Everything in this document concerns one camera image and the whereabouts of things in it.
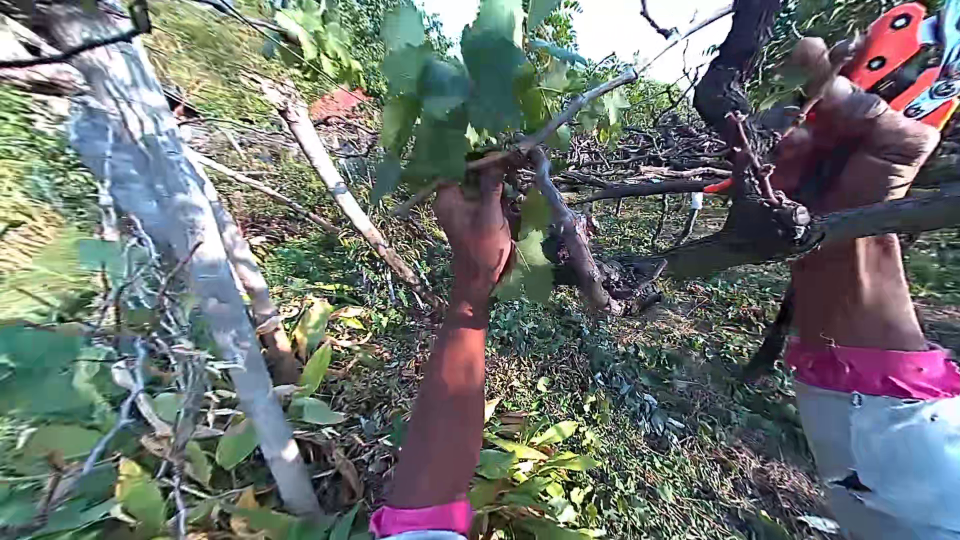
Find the person's left hand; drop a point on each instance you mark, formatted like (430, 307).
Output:
(474, 244)

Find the person's right hand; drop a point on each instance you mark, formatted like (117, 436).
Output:
(866, 146)

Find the person's right fingers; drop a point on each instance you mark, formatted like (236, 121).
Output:
(816, 67)

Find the person's left fingers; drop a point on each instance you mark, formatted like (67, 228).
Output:
(491, 186)

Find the orange pruning shears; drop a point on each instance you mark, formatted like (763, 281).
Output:
(885, 49)

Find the leafy vine branch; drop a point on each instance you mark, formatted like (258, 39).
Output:
(484, 79)

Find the person's right forearm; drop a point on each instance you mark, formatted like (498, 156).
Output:
(859, 296)

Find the person's left forearm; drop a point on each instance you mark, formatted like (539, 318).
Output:
(444, 409)

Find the pale wooden pole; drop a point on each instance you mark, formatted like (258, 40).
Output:
(336, 186)

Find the pile of dry branches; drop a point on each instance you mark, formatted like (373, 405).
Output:
(652, 166)

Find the red object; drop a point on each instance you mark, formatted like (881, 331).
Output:
(337, 103)

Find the dark gnarled vine trunk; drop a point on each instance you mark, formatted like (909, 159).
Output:
(739, 240)

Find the thin bare stick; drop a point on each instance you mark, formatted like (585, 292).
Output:
(259, 184)

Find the brown wooden stake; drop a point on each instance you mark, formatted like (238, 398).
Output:
(253, 279)

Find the broad-leaved green plants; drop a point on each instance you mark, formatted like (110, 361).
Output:
(541, 456)

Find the tangle of dry twigs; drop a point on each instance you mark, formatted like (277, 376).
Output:
(180, 397)

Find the whitish grey post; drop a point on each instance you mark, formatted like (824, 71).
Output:
(169, 199)

